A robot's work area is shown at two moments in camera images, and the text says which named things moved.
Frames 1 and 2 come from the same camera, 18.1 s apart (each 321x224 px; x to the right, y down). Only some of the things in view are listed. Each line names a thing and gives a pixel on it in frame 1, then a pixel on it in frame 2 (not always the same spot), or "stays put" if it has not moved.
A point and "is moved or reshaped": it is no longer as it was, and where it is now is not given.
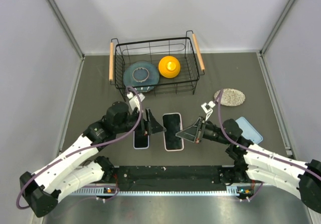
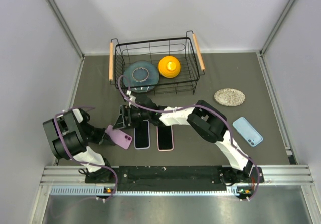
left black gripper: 154,126 -> 106,139
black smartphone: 172,123 is moved or reshaped
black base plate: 221,176 stays put
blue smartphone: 141,140 stays put
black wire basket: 156,68 stays put
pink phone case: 182,148 -> 158,140
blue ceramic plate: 143,76 stays put
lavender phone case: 140,147 stays put
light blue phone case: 249,131 stays put
